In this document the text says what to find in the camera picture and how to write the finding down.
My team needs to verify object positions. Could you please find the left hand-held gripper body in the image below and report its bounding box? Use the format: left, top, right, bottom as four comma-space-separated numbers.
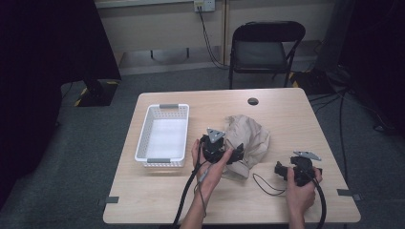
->
199, 127, 236, 165

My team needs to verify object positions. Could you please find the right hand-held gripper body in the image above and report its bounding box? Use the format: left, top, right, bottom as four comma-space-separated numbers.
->
288, 151, 323, 187

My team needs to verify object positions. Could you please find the beige cloth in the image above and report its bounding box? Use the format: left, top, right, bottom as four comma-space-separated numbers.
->
222, 114, 272, 181

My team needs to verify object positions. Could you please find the white perforated plastic basket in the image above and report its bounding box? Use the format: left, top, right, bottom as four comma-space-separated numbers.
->
134, 103, 191, 169

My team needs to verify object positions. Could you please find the person's right hand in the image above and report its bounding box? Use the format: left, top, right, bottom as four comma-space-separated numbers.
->
285, 165, 325, 221

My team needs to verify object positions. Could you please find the person's left hand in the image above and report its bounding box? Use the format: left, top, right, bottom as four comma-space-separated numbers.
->
190, 138, 234, 199

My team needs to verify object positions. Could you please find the grey tape strip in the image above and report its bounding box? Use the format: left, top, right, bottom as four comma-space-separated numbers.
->
96, 196, 120, 207
336, 188, 364, 202

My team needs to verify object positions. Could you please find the black floor box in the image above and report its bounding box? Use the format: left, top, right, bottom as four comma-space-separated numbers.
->
290, 69, 339, 95

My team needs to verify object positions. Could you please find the black folding chair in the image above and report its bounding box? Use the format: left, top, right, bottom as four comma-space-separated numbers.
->
227, 20, 307, 91

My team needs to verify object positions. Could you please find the black yellow-striped stand base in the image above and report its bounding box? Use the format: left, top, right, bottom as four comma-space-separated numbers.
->
73, 78, 121, 108

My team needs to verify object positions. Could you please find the black curtain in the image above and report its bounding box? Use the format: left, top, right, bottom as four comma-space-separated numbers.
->
0, 0, 122, 209

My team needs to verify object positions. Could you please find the thin black cord loop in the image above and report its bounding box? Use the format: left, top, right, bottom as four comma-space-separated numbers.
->
251, 172, 288, 197

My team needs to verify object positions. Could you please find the thin grey cable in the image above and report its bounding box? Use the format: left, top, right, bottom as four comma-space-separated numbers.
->
193, 167, 212, 219

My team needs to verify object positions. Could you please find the thick black right gripper cable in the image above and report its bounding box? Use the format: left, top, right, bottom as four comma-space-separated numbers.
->
304, 171, 329, 229

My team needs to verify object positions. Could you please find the thick black gripper cable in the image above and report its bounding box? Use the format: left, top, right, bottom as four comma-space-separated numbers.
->
304, 171, 329, 229
171, 141, 208, 229

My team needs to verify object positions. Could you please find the thick black left gripper cable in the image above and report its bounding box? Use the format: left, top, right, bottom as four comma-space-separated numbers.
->
171, 141, 208, 229

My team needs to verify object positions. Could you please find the black wall socket cable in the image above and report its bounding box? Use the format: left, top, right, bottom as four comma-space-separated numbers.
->
197, 6, 231, 72

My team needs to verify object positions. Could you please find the white wall socket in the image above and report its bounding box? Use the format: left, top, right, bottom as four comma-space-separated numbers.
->
193, 0, 217, 13

